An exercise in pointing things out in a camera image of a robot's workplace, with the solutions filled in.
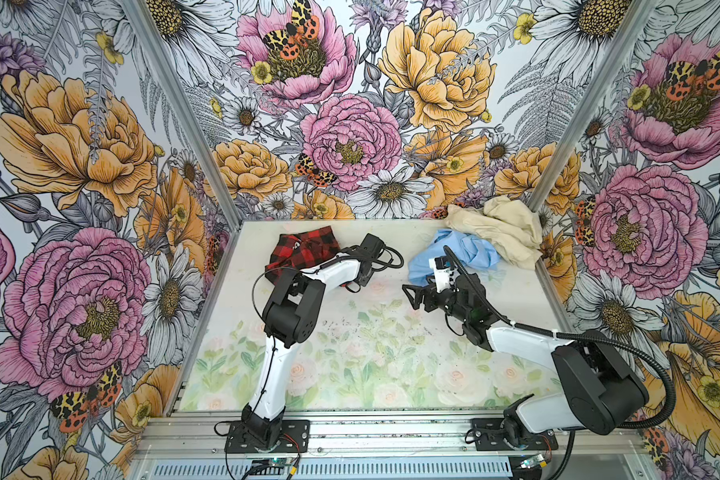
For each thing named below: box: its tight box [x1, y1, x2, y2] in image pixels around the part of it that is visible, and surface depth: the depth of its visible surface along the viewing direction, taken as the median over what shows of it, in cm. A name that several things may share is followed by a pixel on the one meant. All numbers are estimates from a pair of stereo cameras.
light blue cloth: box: [408, 229, 501, 287], surface depth 104 cm
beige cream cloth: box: [444, 196, 543, 270], surface depth 110 cm
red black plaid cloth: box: [265, 226, 341, 286], surface depth 107 cm
